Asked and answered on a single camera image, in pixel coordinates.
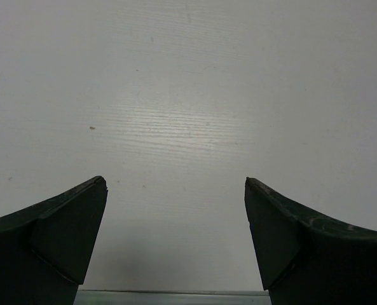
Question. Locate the aluminium table frame rail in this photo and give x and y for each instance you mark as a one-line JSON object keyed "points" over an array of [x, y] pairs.
{"points": [[168, 297]]}

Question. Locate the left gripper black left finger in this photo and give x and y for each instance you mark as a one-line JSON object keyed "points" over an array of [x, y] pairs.
{"points": [[45, 249]]}

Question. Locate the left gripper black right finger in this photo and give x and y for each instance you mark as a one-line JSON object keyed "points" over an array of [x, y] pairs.
{"points": [[306, 257]]}

